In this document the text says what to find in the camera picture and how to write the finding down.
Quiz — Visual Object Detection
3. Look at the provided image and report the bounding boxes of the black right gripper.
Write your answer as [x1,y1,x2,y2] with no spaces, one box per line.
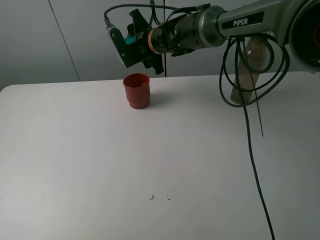
[127,9,190,74]

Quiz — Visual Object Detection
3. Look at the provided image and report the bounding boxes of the teal translucent plastic cup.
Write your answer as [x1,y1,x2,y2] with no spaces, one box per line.
[124,35,136,45]

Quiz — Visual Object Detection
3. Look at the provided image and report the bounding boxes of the smoky clear plastic bottle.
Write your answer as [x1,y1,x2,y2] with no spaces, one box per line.
[230,38,267,105]

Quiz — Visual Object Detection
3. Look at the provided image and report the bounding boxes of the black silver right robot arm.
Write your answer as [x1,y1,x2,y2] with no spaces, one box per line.
[119,0,320,74]

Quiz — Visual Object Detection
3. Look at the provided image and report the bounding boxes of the red plastic cup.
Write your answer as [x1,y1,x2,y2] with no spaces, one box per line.
[123,73,151,110]

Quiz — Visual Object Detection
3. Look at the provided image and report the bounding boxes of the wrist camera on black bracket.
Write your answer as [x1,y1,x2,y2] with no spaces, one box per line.
[104,18,143,68]

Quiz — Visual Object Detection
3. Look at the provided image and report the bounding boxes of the black camera cable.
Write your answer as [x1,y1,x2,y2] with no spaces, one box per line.
[103,0,291,240]

